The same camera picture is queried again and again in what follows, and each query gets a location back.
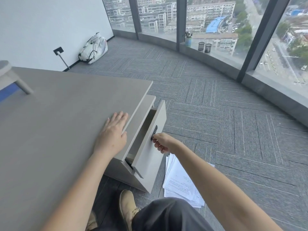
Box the person's left hand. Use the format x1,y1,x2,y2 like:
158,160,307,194
94,111,129,156

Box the person's right hand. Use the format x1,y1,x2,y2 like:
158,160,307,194
152,132,180,154

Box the person's left forearm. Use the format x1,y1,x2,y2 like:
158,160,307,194
40,147,121,231

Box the person's right forearm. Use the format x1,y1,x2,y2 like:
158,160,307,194
172,141,283,231

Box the stack of printed paper sheets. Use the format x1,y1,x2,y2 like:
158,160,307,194
163,153,215,209

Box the grey wooden desk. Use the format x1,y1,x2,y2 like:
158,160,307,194
0,67,154,231

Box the person's tan shoe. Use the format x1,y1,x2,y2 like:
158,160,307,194
119,189,141,231
85,210,98,231

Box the person's dark trousers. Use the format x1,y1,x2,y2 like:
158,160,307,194
93,197,215,231

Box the white sports bag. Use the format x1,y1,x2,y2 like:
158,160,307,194
78,33,108,65

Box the blue pot with plant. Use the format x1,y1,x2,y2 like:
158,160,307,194
184,31,193,47

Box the blue flat pad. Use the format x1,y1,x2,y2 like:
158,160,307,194
0,83,21,103

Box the grey power cable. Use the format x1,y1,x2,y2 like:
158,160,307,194
57,52,71,71

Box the dark window frame post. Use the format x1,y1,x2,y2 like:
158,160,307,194
128,0,142,40
176,0,187,52
237,0,293,82

